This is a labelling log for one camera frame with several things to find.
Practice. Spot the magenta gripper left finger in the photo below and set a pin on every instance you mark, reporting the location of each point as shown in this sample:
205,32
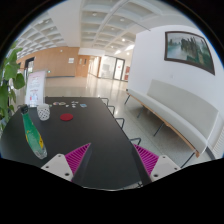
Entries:
66,166

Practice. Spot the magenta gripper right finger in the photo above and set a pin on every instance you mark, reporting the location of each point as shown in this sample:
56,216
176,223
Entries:
157,167

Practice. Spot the green plastic water bottle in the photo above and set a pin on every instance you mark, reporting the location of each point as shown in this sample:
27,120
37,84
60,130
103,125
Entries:
32,135

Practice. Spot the red round coaster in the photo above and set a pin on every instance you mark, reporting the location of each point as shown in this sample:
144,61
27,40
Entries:
66,117

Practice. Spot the long white bench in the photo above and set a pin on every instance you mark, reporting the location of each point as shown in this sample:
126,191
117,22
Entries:
190,117

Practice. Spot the white lattice cup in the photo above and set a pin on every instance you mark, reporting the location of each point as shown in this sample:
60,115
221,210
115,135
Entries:
43,112

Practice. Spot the blue card on table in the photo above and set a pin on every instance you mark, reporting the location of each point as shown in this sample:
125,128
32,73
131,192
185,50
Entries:
83,105

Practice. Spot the white standing sign board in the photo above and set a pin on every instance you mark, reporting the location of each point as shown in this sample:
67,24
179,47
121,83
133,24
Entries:
35,91

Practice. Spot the green potted plant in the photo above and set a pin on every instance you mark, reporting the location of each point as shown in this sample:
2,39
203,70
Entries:
11,79

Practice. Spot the framed landscape painting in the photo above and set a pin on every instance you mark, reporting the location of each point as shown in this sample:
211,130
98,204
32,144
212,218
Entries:
188,48

